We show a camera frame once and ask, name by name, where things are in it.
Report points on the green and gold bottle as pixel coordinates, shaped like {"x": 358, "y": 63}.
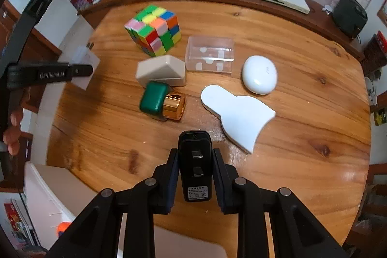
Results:
{"x": 154, "y": 98}

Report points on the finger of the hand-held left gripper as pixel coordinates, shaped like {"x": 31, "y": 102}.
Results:
{"x": 83, "y": 70}
{"x": 42, "y": 1}

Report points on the clear plastic box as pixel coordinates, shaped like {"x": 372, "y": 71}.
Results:
{"x": 210, "y": 54}

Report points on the yellow label oil bottle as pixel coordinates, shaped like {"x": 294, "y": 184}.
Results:
{"x": 381, "y": 117}

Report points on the white plastic tray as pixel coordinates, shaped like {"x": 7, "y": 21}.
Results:
{"x": 51, "y": 194}

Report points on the white oval case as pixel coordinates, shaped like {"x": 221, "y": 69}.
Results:
{"x": 260, "y": 74}

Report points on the white bottle-shaped plate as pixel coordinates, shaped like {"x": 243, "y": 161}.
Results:
{"x": 242, "y": 119}

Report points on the tall jar with red lid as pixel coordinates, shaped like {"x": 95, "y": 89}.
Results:
{"x": 376, "y": 51}

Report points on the black air fryer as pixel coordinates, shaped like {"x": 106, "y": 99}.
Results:
{"x": 350, "y": 15}

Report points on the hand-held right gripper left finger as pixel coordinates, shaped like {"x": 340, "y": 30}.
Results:
{"x": 170, "y": 185}

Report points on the colourful puzzle cube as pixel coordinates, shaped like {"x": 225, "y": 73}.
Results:
{"x": 152, "y": 31}

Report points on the colourful printed box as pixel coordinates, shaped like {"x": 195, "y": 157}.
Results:
{"x": 16, "y": 223}

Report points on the orange round toy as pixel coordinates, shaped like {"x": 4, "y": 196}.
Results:
{"x": 63, "y": 228}

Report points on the small white ornament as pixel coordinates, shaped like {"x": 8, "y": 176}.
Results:
{"x": 328, "y": 8}

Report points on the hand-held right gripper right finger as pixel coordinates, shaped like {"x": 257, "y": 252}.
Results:
{"x": 218, "y": 185}

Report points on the beige plastic block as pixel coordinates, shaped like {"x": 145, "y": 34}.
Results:
{"x": 161, "y": 70}

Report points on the black power adapter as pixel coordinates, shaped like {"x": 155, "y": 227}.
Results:
{"x": 195, "y": 173}

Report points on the person's left hand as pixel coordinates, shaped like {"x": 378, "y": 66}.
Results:
{"x": 13, "y": 132}

